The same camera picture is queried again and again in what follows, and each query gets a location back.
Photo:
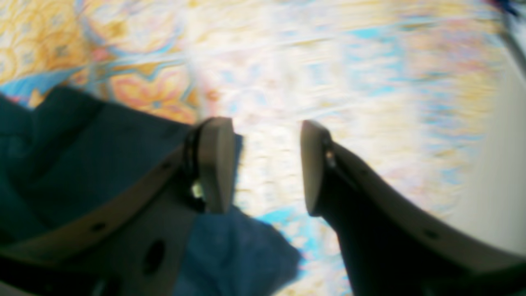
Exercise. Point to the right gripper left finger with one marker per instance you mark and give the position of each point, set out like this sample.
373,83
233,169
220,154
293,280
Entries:
134,244

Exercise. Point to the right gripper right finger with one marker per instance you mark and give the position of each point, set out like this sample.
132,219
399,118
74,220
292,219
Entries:
390,246

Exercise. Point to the dark navy t-shirt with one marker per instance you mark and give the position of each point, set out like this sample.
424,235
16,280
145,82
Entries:
74,153

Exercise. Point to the patterned colourful tablecloth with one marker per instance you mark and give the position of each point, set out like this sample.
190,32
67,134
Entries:
408,84

